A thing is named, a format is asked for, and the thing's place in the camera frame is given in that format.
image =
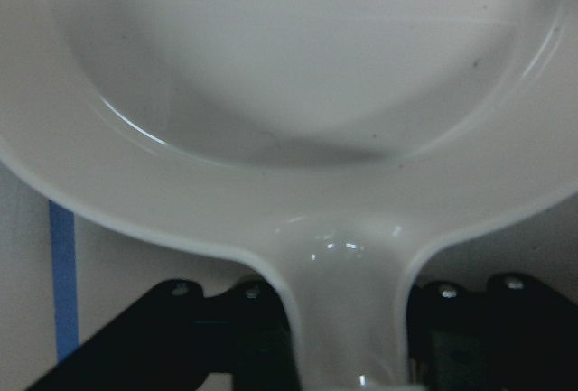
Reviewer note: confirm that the beige plastic dustpan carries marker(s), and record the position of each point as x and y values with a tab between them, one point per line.
333	146

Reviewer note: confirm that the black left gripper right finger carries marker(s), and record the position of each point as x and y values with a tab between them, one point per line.
516	334

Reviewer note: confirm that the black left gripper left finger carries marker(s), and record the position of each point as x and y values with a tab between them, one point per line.
174	337

